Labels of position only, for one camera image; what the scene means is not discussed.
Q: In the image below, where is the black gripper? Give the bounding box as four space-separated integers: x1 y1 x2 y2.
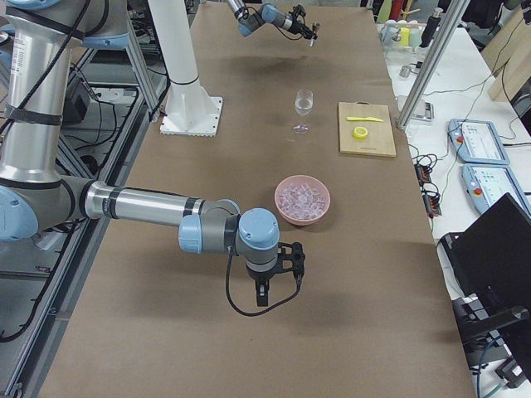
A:
246 268 275 307
288 20 314 40

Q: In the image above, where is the metal cocktail jigger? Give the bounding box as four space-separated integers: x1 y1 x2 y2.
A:
309 22 320 47

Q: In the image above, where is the clear wine glass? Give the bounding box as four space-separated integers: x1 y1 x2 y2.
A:
294 89 314 134

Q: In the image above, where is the clear ice cubes pile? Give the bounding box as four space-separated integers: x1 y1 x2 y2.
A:
278 183 325 220

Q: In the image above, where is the pink bowl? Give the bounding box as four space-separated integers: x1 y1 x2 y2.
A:
274 175 331 226

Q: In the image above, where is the yellow plastic knife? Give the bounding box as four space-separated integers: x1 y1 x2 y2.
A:
345 116 383 123

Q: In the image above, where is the wooden cutting board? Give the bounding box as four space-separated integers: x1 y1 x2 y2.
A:
338 102 397 158

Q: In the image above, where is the yellow lemon half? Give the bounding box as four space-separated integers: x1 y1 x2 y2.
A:
352 126 368 140

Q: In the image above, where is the upper blue teach pendant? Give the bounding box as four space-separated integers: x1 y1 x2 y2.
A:
447 119 510 166

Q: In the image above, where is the blue teach pendant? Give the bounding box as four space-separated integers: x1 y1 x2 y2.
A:
461 163 530 214
447 119 510 166

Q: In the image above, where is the black monitor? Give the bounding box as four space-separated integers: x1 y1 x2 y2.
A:
440 193 530 351

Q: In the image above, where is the lower blue teach pendant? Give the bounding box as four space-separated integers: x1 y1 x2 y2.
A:
461 163 530 214

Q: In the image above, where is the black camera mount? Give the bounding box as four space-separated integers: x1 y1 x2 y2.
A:
275 242 305 283
290 4 306 20

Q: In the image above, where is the white camera mast base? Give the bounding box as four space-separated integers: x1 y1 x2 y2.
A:
149 0 223 137

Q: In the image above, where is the aluminium frame post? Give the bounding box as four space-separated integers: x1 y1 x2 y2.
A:
397 0 470 130

